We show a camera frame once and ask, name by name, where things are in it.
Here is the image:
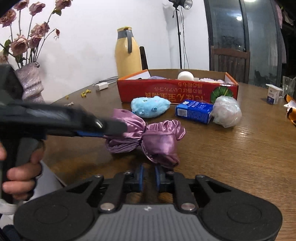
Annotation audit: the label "blue plush toy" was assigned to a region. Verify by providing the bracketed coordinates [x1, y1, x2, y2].
[130, 96, 171, 118]

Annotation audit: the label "purple drawstring pouch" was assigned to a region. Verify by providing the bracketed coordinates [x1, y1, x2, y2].
[148, 76, 166, 80]

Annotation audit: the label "blue tissue pack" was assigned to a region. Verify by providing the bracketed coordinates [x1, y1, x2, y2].
[175, 99, 213, 124]

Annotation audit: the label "white plastic bag ball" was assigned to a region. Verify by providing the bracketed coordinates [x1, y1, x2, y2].
[211, 96, 242, 128]

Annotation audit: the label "lilac fluffy towel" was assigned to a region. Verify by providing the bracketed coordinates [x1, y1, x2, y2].
[199, 78, 225, 83]

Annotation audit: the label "person left hand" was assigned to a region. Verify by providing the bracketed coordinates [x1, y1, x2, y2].
[2, 141, 45, 200]

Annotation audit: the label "white charger block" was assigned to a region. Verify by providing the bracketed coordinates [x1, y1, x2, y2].
[94, 82, 109, 91]

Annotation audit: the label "yellow crumbs cluster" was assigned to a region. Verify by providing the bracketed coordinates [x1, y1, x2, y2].
[65, 89, 91, 100]

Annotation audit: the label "purple textured vase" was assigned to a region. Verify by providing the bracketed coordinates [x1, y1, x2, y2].
[15, 62, 45, 103]

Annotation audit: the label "yellow thermos jug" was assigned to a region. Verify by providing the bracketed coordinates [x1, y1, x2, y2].
[115, 27, 142, 78]

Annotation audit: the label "dark chair beside jug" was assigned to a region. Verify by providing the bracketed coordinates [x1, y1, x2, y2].
[139, 46, 148, 70]

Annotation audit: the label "red cardboard box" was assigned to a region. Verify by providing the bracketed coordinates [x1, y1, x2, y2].
[117, 69, 239, 103]

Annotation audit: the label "dried pink roses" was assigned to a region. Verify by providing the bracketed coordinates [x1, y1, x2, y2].
[1, 1, 72, 68]

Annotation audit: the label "small white milk carton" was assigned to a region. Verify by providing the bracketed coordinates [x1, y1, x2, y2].
[266, 84, 282, 105]

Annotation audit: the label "studio light on stand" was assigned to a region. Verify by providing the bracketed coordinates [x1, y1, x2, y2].
[169, 0, 193, 69]

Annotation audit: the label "wooden chair behind table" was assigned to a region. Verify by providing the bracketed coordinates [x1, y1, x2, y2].
[210, 46, 250, 84]

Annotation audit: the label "clear drinking glass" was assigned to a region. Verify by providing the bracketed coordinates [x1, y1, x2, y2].
[282, 76, 295, 97]

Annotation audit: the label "sliding glass door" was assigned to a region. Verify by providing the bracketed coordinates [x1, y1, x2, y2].
[204, 1, 295, 87]

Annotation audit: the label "grey charger cable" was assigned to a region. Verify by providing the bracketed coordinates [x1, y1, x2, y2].
[92, 76, 119, 88]

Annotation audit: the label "orange black strap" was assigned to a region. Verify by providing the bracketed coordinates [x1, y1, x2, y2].
[283, 93, 296, 127]

